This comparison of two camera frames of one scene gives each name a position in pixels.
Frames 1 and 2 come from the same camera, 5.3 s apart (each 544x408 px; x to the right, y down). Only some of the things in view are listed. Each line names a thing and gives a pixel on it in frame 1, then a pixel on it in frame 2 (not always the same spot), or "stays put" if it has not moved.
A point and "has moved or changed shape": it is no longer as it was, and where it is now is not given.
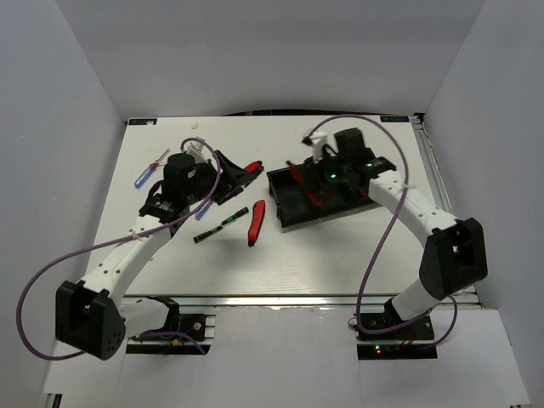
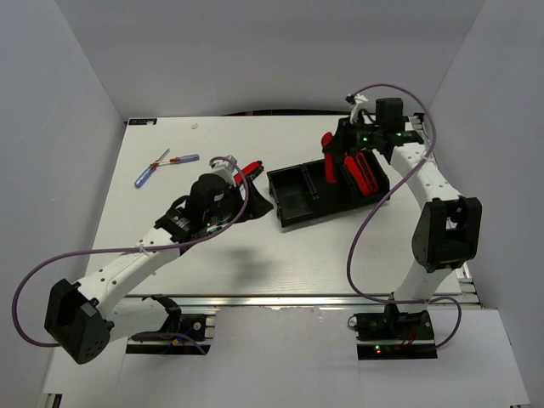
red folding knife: (252, 167) stays put
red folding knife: (257, 220) has moved or changed shape
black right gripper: (314, 174) -> (342, 138)
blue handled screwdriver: (144, 177) stays put
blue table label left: (143, 121) stays put
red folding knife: (297, 173) has moved or changed shape
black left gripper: (229, 180) -> (256, 206)
